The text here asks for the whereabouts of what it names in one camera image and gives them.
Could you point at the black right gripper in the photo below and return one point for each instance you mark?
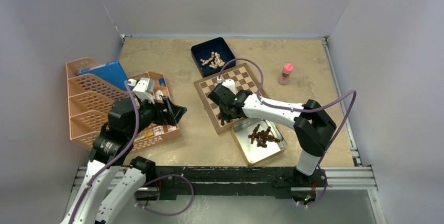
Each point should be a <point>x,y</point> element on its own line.
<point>225,116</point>

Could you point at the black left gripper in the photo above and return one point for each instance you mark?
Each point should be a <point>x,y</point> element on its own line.
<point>158,108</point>

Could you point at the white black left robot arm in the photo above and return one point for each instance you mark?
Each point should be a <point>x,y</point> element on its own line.
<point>94,203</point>

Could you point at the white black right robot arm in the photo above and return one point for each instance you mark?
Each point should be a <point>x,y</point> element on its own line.
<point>313,127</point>

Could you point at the pile of dark chess pieces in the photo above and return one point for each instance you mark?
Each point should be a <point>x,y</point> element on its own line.
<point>262,137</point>

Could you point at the pile of light chess pieces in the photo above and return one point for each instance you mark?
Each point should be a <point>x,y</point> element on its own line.
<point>214,61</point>

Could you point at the metal gold-rimmed tin tray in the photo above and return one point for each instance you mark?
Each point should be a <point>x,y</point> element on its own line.
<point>252,154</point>

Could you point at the dark blue square tray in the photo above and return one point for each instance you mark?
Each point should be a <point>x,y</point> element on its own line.
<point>203,51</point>

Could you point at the pink lidded small bottle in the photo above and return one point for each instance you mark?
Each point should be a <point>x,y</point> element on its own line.
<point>285,74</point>

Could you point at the blue folder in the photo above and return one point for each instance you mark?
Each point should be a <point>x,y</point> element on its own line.
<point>111,72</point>

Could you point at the orange plastic file organizer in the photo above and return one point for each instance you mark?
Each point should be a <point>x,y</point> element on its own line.
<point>89,100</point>

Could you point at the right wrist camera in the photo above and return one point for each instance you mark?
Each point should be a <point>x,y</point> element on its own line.
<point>228,83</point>

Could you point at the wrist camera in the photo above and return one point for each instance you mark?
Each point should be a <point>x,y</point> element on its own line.
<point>228,83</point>
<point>143,89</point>

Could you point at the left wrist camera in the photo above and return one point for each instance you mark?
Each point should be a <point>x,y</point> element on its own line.
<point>143,89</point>

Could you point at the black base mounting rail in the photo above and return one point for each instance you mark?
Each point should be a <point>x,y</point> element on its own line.
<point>279,182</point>

